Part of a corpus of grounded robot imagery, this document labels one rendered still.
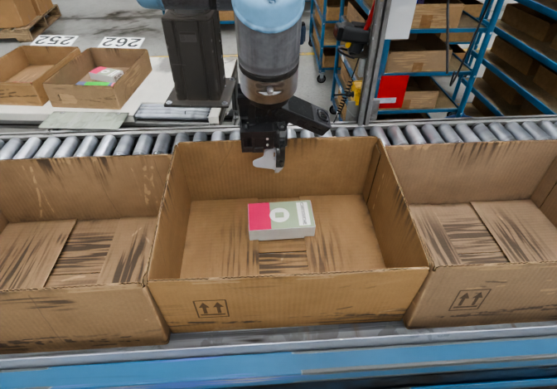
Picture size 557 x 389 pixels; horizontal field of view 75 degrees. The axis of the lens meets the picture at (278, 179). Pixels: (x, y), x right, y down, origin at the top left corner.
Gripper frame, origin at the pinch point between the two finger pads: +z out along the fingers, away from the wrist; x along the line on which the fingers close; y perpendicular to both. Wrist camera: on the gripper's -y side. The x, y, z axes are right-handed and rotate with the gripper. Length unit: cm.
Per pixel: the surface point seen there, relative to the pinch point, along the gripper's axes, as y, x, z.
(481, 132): -77, -41, 37
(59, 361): 34.4, 34.3, 0.8
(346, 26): -25, -60, 6
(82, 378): 30.5, 36.7, 0.9
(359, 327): -11.6, 30.9, 5.4
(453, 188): -38.4, 2.7, 7.0
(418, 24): -67, -99, 29
